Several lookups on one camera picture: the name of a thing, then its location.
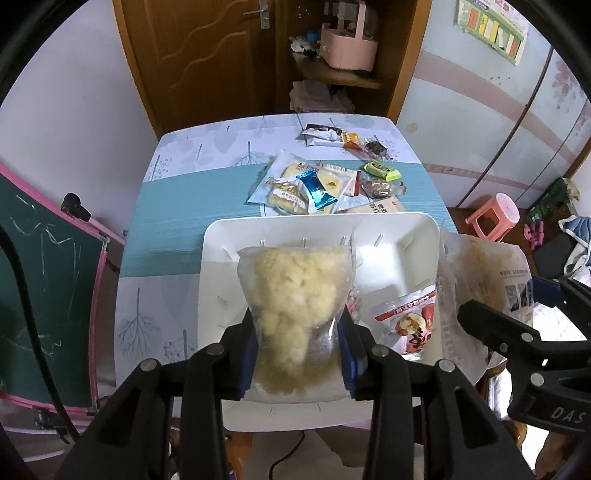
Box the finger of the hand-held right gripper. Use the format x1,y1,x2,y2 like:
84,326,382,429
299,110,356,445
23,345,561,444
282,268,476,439
531,276,591,324
458,299,556,357

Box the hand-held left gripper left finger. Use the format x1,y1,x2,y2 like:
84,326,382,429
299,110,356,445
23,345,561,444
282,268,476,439
55,318,259,480

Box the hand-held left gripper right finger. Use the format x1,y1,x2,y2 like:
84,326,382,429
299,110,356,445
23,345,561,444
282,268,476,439
336,318,532,480

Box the clear printed bag yellow puffs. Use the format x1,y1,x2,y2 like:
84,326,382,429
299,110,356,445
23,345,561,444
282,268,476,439
436,226,536,388

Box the clear bag of yellow puffs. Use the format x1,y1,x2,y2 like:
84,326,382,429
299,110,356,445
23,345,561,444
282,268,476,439
238,246,354,402

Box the white plastic tray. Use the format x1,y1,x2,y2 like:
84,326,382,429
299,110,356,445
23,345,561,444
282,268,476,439
196,212,462,432

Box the black cushion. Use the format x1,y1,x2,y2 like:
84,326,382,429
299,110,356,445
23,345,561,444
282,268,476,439
533,235,578,278

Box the pink toy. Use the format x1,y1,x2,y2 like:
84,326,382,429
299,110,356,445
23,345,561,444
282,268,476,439
523,222,548,250

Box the red fruit snack packet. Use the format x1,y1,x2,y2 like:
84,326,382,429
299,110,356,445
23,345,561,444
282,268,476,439
374,284,437,361

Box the green patterned bag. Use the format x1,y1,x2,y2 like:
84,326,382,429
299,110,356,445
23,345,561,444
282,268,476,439
529,178,580,227

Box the pink plastic stool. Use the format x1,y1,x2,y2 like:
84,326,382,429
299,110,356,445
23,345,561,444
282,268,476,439
465,193,522,243

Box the beige snack packet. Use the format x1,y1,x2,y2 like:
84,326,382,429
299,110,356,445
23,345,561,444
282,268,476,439
339,196,407,215

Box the clear bread packet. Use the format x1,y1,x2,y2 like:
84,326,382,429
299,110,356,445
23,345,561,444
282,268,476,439
268,151,324,181
247,178,311,217

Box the teal leaf print tablecloth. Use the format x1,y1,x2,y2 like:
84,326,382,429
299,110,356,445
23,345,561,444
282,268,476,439
113,113,458,388

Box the blue foil snack packet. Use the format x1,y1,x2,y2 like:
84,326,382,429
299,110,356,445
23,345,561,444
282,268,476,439
295,170,339,210

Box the clear nut bar packet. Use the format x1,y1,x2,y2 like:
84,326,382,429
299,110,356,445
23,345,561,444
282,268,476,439
358,178,407,199

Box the yellow cake packet red edge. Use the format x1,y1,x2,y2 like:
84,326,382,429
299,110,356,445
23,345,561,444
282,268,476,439
316,164,363,213

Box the green snack packet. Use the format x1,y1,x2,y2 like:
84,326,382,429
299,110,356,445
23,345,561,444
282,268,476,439
364,161,402,182

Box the white sliding wardrobe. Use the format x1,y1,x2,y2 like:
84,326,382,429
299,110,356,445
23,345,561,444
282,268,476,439
397,0,591,208

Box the dark candy packet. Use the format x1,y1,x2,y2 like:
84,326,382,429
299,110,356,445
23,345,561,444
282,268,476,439
362,138,391,161

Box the black clamp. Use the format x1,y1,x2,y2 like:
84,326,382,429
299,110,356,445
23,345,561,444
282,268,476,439
61,193,92,221

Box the white and black snack packet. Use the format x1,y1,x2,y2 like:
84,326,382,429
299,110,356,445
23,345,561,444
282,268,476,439
302,124,345,147

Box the folded pink cloths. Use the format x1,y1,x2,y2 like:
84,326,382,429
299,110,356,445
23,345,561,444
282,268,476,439
290,79,356,113

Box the wooden shelf cabinet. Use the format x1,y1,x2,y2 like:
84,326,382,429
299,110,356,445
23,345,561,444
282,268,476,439
274,0,432,123

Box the brown wooden door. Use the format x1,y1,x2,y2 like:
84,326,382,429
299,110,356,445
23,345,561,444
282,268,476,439
113,0,278,139

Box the pink plastic basket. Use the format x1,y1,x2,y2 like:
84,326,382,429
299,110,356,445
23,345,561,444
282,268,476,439
320,0,379,72

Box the small toys cluster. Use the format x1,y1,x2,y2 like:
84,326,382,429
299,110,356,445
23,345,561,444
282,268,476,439
288,31,324,58

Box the thin black cable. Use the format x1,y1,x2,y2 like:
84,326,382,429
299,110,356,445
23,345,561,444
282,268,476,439
272,431,305,480

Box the thick black cable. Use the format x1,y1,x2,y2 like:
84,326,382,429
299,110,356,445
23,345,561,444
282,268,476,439
0,226,84,439

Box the green chalkboard pink frame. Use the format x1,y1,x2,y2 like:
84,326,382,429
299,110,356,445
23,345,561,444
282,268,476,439
0,161,127,411

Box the colourful wall poster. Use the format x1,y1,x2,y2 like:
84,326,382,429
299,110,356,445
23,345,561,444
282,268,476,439
455,0,529,65

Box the silver door handle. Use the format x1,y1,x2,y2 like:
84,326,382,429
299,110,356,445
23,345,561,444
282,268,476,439
243,0,271,29

